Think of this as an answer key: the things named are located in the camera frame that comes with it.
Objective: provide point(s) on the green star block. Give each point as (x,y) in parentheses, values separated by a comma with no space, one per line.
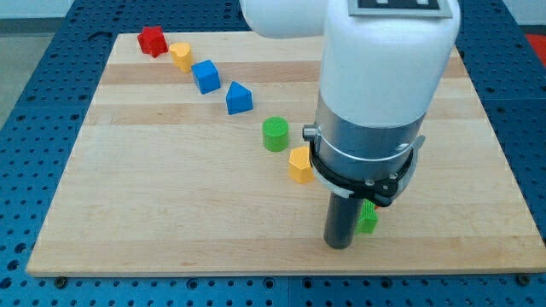
(368,218)

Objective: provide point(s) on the yellow heart block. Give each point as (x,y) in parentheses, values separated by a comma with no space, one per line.
(181,54)

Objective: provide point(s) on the blue cube block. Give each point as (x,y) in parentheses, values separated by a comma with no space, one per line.
(206,76)

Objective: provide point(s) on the yellow pentagon block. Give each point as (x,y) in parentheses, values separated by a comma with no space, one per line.
(300,169)

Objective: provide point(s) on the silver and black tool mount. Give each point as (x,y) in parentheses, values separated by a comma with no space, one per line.
(360,162)

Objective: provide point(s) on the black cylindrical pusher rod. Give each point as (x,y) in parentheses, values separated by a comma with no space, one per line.
(341,222)

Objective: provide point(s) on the blue triangular prism block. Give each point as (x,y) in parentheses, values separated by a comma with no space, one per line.
(239,99)

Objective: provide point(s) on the wooden board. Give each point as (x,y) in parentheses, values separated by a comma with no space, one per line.
(161,181)

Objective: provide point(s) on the fiducial marker tag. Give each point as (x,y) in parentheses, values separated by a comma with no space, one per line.
(433,9)

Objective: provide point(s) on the red star block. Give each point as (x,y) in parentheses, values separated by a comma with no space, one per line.
(152,41)

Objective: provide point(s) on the green cylinder block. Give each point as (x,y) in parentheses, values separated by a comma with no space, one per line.
(275,134)

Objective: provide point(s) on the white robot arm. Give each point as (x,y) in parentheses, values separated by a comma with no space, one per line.
(381,65)

